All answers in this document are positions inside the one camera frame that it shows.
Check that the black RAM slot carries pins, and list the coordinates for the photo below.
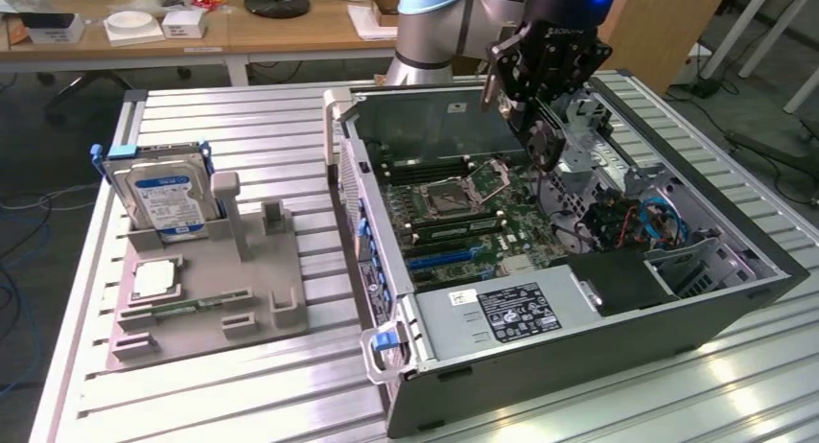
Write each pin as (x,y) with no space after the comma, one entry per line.
(429,164)
(454,224)
(429,170)
(429,177)
(451,218)

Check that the white table frame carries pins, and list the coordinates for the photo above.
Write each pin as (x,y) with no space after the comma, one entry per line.
(738,35)

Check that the CPU socket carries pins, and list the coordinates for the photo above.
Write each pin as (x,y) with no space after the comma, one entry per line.
(449,198)

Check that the white box with black lid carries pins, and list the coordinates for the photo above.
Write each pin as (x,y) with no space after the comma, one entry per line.
(51,28)

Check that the red packet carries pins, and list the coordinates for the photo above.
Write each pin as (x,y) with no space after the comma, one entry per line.
(209,3)

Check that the black power adapter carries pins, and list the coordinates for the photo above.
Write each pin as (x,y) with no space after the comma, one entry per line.
(707,87)

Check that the white paper sheets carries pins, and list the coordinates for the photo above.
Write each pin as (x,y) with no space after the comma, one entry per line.
(371,23)

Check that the green motherboard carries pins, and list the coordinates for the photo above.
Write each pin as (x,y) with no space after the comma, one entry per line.
(515,213)

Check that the hard disk with blue carrier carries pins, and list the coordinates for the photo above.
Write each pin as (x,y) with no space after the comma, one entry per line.
(160,198)

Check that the long expansion slot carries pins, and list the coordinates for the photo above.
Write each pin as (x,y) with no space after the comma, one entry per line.
(449,257)
(419,275)

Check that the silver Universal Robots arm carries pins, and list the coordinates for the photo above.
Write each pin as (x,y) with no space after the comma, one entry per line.
(435,30)

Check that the loose green RAM stick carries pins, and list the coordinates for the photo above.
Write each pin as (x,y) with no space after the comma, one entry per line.
(193,305)

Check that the open black PC case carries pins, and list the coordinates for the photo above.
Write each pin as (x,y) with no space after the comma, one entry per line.
(577,366)

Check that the silver CPU chip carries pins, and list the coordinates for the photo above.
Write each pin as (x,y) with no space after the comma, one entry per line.
(155,279)

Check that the grey parts rack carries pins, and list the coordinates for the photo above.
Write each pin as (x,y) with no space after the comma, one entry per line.
(211,280)

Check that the black chair base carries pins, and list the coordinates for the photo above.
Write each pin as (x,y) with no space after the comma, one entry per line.
(83,88)

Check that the wooden desk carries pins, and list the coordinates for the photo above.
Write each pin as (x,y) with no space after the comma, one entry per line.
(289,33)

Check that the grey power supply unit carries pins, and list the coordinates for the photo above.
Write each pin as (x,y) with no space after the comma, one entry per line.
(513,313)

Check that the wooden cabinet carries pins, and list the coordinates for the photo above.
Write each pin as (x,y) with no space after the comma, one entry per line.
(659,30)

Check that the graphics card with fan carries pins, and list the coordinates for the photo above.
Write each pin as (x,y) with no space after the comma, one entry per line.
(545,143)

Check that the installed RAM stick with label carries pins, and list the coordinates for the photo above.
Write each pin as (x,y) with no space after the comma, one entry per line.
(458,230)

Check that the black round lamp base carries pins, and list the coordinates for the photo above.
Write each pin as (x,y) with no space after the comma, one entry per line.
(277,6)

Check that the open metal socket cover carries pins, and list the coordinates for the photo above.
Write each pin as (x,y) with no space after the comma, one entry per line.
(490,173)

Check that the black plastic shroud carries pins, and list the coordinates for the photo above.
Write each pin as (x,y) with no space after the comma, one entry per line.
(621,280)

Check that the perforated metal disk bay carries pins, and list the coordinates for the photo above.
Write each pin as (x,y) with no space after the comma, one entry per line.
(595,174)

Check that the white round dish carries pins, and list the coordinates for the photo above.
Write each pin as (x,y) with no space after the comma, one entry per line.
(131,23)

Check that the black stand foot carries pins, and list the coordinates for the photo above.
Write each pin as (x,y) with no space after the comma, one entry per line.
(774,146)

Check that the grey disk bay bracket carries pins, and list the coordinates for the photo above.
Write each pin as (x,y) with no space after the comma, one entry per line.
(703,265)

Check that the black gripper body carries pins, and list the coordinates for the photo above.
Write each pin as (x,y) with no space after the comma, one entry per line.
(570,6)

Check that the small white box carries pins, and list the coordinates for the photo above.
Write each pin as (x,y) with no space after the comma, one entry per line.
(185,25)

